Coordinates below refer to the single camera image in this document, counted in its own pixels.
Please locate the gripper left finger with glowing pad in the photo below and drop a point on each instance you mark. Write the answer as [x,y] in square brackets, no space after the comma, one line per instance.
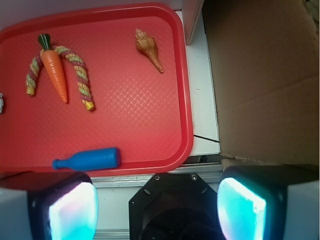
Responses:
[47,206]

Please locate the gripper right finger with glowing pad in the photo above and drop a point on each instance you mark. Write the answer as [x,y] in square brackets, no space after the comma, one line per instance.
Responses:
[270,202]

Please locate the blue toy bottle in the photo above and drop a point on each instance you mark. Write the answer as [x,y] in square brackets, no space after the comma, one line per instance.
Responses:
[90,160]

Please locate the small grey white object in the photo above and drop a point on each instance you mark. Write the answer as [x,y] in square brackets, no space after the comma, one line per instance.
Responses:
[1,102]

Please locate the red plastic tray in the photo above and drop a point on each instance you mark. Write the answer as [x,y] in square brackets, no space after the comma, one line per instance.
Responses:
[142,112]

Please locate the orange toy carrot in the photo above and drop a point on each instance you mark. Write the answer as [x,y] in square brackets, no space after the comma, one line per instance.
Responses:
[53,66]

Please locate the brown cardboard box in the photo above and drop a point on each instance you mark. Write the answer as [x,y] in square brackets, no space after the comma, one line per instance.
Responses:
[264,57]

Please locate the brown spiral seashell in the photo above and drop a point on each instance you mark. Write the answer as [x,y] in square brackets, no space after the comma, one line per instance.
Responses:
[147,45]

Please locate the black octagonal mount plate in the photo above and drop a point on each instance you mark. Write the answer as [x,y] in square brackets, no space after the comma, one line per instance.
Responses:
[174,206]

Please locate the multicolour braided rope toy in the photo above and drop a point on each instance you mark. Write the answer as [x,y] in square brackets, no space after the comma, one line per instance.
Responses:
[80,71]

